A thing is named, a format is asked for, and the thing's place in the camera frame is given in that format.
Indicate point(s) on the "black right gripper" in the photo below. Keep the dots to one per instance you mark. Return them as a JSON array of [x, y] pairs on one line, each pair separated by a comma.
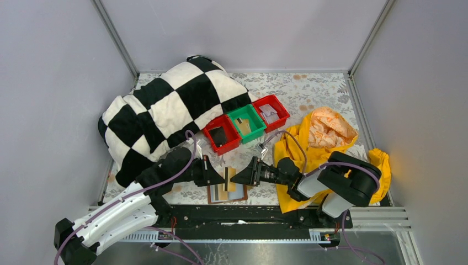
[[258, 172]]

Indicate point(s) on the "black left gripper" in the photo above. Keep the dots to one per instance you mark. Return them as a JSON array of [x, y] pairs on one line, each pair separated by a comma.
[[206, 170]]

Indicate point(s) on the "brown leather card holder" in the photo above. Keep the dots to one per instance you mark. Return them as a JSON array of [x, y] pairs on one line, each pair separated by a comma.
[[239, 195]]

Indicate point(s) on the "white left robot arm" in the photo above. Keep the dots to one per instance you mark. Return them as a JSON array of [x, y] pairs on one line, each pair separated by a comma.
[[139, 205]]

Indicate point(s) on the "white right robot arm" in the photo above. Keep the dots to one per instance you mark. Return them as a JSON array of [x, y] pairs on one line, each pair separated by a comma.
[[350, 181]]

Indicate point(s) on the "black card in red bin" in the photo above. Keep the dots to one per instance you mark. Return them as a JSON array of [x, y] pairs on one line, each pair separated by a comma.
[[218, 135]]

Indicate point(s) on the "gold cards in green bin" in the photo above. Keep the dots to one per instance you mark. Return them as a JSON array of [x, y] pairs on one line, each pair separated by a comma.
[[243, 126]]

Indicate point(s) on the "white cards in red bin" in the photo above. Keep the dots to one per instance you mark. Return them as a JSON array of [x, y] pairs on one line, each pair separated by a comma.
[[268, 113]]

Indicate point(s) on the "floral table mat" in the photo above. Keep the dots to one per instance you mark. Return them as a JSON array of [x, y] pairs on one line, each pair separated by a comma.
[[293, 97]]

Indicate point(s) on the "left red plastic bin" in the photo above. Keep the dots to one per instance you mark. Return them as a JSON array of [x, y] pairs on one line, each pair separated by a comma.
[[231, 132]]

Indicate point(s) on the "red plastic bin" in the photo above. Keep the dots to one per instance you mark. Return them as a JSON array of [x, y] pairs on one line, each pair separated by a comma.
[[278, 106], [231, 132]]

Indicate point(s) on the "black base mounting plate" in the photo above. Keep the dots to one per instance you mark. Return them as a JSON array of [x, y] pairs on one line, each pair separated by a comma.
[[241, 222]]

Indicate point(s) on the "green plastic bin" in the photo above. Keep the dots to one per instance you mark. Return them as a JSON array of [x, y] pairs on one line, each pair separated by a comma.
[[256, 123]]

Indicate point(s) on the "yellow raincoat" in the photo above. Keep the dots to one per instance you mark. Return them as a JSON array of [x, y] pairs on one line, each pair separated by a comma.
[[322, 132]]

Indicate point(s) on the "right red plastic bin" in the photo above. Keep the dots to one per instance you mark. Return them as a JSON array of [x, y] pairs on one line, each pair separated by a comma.
[[278, 106]]

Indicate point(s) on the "black white checkered blanket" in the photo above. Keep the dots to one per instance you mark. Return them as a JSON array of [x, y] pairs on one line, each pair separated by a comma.
[[140, 127]]

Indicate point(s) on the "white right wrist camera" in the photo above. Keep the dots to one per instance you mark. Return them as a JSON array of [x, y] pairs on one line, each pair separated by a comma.
[[262, 149]]

